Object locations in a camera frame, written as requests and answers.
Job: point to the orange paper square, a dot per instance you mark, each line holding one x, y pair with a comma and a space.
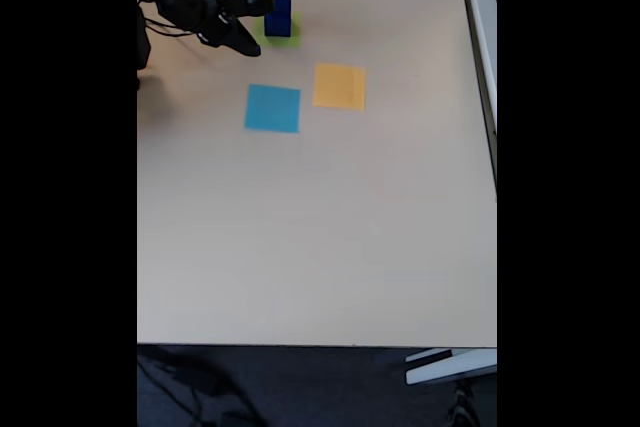
340, 87

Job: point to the white neighbouring table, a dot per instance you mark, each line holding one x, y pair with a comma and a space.
482, 47

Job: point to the large blue cube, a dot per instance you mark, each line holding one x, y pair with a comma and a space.
277, 27

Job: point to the white table foot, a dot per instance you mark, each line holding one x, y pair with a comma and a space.
450, 367

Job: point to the light blue paper square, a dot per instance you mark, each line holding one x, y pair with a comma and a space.
272, 109

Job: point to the green paper square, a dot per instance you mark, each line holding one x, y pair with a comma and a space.
295, 39

